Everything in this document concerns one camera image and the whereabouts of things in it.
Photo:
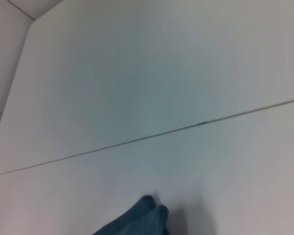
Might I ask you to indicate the teal blue t-shirt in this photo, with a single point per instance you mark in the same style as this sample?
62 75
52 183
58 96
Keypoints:
139 218

